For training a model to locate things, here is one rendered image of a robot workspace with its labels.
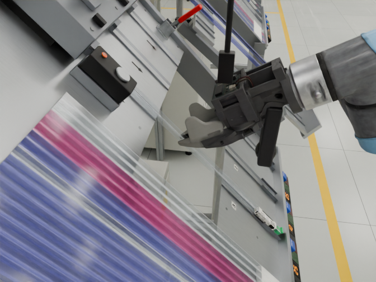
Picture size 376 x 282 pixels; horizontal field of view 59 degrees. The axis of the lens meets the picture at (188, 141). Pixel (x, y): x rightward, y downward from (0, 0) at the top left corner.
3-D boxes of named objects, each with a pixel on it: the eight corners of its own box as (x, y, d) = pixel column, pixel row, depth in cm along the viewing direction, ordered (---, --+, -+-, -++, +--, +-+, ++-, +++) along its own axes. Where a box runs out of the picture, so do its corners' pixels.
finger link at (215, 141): (201, 130, 58) (248, 111, 55) (206, 137, 58) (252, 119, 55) (199, 145, 54) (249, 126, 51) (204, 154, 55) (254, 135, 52)
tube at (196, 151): (276, 230, 71) (281, 228, 71) (277, 235, 70) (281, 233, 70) (94, 53, 53) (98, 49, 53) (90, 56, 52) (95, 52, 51)
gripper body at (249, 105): (211, 81, 56) (280, 51, 52) (233, 120, 60) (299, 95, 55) (206, 104, 50) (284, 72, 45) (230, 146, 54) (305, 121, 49)
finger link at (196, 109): (170, 108, 61) (216, 90, 57) (187, 132, 63) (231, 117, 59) (167, 117, 58) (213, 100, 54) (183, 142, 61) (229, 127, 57)
